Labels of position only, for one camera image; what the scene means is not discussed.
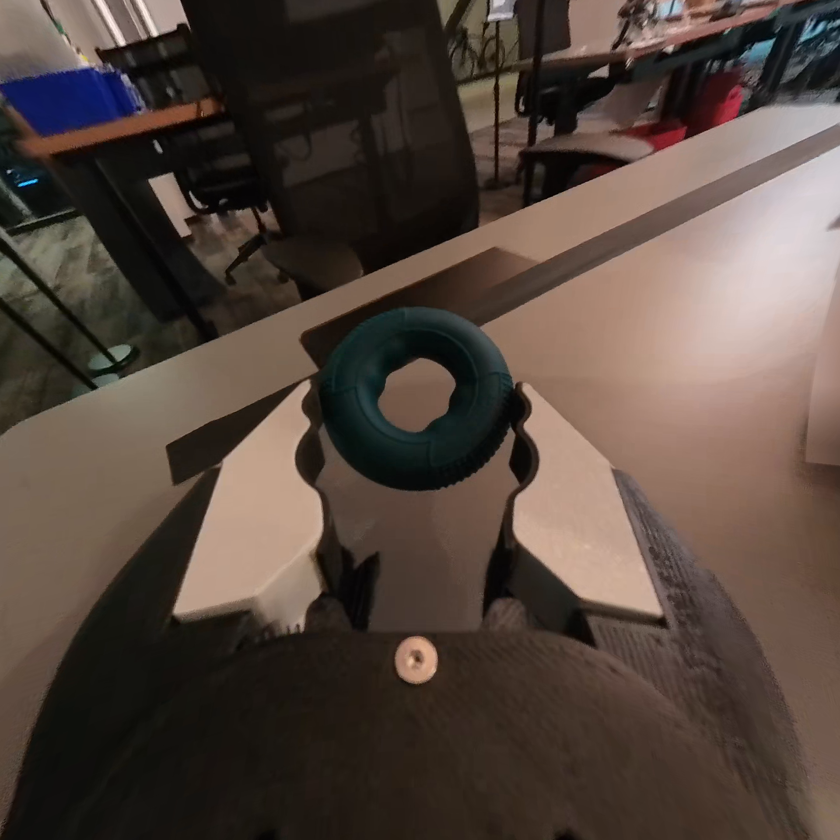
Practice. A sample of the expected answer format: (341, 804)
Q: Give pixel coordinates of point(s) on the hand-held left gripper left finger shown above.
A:
(256, 518)

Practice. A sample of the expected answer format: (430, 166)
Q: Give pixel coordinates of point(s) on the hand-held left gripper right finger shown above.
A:
(577, 525)

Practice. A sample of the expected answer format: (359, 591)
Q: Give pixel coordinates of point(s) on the black rubber tire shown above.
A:
(354, 420)

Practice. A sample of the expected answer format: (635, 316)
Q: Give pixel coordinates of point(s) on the black armrest office chair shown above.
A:
(216, 190)

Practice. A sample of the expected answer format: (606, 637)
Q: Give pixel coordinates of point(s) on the black mesh office chair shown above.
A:
(341, 164)

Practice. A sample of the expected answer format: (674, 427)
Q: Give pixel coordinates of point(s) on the grey office chair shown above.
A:
(577, 148)

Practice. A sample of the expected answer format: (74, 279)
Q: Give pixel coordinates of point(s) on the wooden desk with black legs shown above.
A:
(118, 128)

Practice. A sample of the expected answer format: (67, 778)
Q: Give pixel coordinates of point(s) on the sign stand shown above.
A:
(500, 98)

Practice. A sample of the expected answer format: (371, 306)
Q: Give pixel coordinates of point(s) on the red chair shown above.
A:
(715, 98)

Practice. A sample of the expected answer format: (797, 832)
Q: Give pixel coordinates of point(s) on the blue plastic bin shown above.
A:
(59, 102)

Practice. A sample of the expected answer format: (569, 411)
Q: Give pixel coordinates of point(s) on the wooden table with dark legs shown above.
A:
(656, 36)

